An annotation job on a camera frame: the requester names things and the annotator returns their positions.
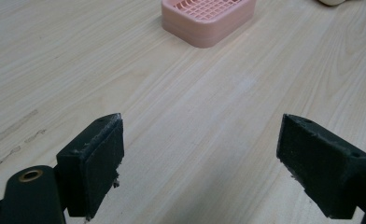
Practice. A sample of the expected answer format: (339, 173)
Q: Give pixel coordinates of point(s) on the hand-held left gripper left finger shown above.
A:
(91, 165)

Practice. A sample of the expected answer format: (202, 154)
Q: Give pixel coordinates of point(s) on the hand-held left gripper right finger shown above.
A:
(321, 168)

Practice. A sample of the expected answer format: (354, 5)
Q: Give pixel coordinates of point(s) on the cream rounded object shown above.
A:
(332, 2)

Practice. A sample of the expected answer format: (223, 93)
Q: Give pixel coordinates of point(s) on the pink plastic soap dish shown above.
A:
(207, 18)

